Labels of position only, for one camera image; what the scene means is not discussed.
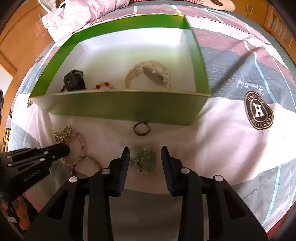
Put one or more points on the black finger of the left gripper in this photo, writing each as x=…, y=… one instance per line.
x=27, y=155

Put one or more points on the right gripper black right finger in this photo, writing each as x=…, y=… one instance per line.
x=210, y=206

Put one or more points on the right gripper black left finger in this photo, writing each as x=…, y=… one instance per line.
x=62, y=217

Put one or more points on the black watch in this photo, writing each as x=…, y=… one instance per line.
x=73, y=81

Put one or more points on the green crystal brooch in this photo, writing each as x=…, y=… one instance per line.
x=145, y=160

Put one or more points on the plaid bed quilt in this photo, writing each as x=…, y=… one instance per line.
x=245, y=132

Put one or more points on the wooden headboard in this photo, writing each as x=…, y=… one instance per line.
x=23, y=39

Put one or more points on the pink pillow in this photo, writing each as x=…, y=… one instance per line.
x=71, y=16

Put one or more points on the green cardboard box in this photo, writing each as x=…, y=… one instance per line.
x=106, y=52

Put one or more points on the wooden footboard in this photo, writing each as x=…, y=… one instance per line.
x=276, y=26

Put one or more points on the striped plush doll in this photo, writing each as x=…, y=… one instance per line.
x=221, y=5

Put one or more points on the wooden wall cabinets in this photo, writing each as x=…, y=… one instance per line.
x=255, y=10

